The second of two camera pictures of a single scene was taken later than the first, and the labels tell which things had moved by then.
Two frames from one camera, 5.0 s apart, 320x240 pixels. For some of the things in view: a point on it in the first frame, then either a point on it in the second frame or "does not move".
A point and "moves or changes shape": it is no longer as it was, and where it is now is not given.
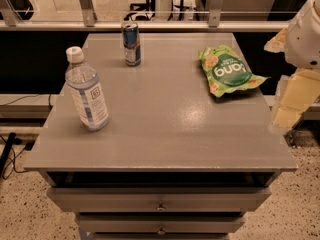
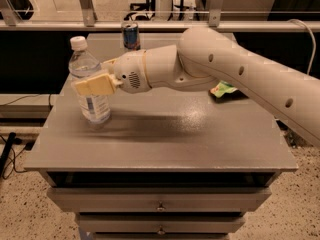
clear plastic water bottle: (82, 82) moves or changes shape
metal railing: (85, 19) does not move
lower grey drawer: (161, 223) does not move
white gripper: (304, 44) → (129, 71)
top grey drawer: (159, 199) does not move
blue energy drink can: (131, 43) does not move
